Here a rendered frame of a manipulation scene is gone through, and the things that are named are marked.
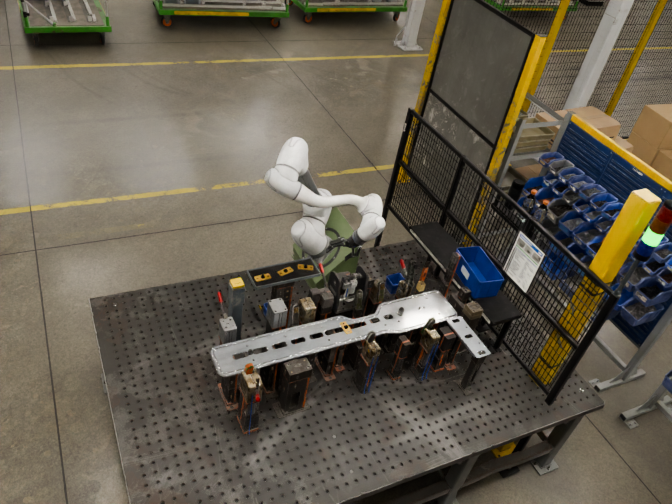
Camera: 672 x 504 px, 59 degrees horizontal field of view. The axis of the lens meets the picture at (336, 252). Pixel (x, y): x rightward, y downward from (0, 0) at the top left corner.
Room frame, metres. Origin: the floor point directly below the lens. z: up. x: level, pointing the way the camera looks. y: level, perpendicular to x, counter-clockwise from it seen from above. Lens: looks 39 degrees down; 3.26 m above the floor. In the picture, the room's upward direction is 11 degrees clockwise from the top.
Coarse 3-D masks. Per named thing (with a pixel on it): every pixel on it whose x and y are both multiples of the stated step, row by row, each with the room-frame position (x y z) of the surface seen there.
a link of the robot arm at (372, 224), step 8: (368, 216) 2.67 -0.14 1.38; (376, 216) 2.63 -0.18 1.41; (360, 224) 2.66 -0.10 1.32; (368, 224) 2.60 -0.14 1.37; (376, 224) 2.59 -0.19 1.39; (384, 224) 2.62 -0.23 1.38; (360, 232) 2.61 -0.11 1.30; (368, 232) 2.58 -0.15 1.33; (376, 232) 2.58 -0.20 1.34; (368, 240) 2.61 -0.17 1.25
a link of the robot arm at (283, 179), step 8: (272, 168) 2.58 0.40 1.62; (280, 168) 2.58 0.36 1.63; (288, 168) 2.58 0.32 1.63; (272, 176) 2.53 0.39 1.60; (280, 176) 2.54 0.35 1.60; (288, 176) 2.56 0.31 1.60; (296, 176) 2.59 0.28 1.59; (272, 184) 2.51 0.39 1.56; (280, 184) 2.52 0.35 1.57; (288, 184) 2.53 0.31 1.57; (296, 184) 2.56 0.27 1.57; (280, 192) 2.51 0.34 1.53; (288, 192) 2.52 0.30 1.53; (296, 192) 2.53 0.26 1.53
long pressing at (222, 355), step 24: (384, 312) 2.34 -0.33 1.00; (408, 312) 2.37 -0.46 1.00; (432, 312) 2.41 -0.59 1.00; (456, 312) 2.45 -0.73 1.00; (264, 336) 2.00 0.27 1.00; (288, 336) 2.03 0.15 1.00; (336, 336) 2.09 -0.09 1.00; (360, 336) 2.13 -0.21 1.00; (216, 360) 1.79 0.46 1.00; (240, 360) 1.82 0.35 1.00; (264, 360) 1.85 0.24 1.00
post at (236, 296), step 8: (232, 288) 2.15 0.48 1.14; (240, 288) 2.16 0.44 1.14; (232, 296) 2.13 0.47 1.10; (240, 296) 2.15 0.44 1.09; (232, 304) 2.13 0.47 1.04; (240, 304) 2.16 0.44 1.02; (232, 312) 2.14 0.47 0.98; (240, 312) 2.16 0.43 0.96; (240, 320) 2.17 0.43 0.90; (240, 328) 2.17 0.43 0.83; (240, 336) 2.17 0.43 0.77
